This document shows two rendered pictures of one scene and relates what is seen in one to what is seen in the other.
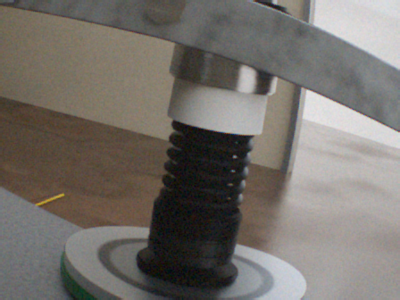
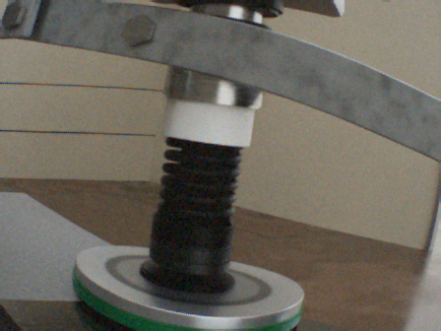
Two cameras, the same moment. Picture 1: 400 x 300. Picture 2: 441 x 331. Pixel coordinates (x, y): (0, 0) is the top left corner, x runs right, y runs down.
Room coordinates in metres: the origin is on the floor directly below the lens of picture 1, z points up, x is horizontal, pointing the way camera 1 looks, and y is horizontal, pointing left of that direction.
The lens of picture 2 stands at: (0.02, -0.19, 1.02)
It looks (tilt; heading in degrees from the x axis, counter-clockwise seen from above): 6 degrees down; 18
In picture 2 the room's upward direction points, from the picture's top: 8 degrees clockwise
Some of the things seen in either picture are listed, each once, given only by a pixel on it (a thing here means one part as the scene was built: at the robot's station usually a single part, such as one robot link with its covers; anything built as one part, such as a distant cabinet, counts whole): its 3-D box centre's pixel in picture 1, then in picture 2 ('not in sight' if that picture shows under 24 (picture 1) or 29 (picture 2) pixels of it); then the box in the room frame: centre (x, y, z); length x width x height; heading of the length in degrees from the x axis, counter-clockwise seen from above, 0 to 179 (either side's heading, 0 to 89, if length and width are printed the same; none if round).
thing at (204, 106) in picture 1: (219, 99); (208, 117); (0.53, -0.01, 1.00); 0.07 x 0.07 x 0.04
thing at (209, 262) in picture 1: (190, 247); (189, 258); (0.53, -0.01, 0.88); 0.07 x 0.07 x 0.01
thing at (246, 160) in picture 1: (209, 154); (201, 169); (0.53, -0.01, 0.96); 0.06 x 0.06 x 0.09
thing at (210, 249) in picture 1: (193, 234); (190, 245); (0.53, -0.01, 0.89); 0.07 x 0.07 x 0.01
